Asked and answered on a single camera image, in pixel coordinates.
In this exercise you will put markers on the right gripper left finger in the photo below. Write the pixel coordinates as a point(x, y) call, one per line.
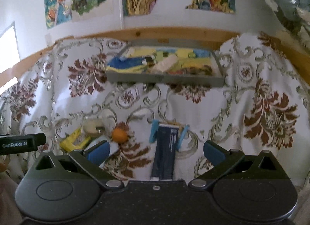
point(89, 161)

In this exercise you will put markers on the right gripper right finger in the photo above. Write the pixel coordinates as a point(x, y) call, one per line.
point(222, 160)

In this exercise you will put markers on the yellow snack box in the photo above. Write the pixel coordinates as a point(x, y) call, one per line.
point(77, 140)

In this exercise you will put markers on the orange tangerine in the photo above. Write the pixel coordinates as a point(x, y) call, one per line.
point(119, 135)

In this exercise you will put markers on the blue brown snack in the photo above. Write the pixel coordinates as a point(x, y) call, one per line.
point(181, 134)

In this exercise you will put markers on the dark blue snack bar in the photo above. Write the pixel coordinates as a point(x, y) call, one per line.
point(163, 163)

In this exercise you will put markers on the gold foil snack packet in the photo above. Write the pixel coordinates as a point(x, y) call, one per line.
point(204, 70)

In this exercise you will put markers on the beige nougat bar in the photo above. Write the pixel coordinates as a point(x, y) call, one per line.
point(165, 65)

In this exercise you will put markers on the floral white bedspread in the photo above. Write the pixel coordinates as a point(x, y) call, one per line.
point(264, 104)

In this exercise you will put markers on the grey tray with drawing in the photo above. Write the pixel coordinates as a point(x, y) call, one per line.
point(133, 63)

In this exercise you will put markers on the white wall outlet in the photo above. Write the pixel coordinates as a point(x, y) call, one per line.
point(48, 40)

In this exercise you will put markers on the wooden bed frame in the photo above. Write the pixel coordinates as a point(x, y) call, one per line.
point(212, 38)

